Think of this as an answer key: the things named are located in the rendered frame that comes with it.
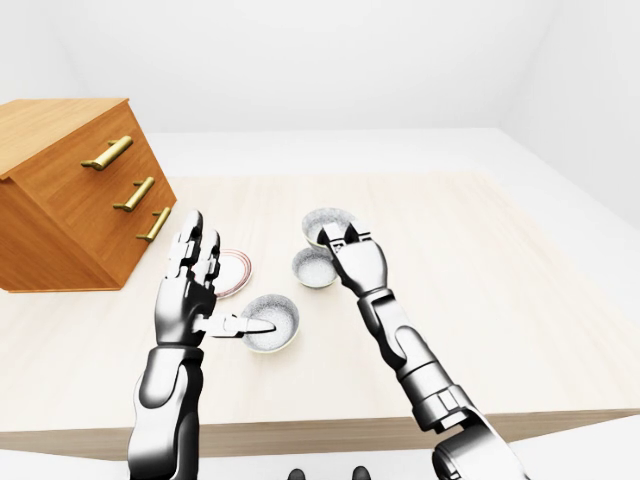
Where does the wooden cabinet drawer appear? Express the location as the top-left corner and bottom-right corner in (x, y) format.
(33, 158), (179, 243)
(63, 203), (174, 290)
(3, 101), (160, 205)

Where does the brass drawer handle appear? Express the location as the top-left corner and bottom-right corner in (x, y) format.
(112, 176), (156, 213)
(135, 206), (173, 244)
(80, 135), (135, 172)

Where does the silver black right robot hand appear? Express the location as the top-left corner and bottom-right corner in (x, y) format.
(318, 221), (392, 300)

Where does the white plate with red rings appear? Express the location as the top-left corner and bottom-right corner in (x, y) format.
(213, 248), (252, 300)

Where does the wooden cabinet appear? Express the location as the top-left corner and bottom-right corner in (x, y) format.
(0, 97), (179, 294)

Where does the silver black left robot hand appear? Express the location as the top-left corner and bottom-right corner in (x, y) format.
(154, 209), (277, 350)

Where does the speckled grey bowl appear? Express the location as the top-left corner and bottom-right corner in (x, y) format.
(301, 205), (358, 251)
(237, 293), (301, 356)
(291, 247), (339, 290)

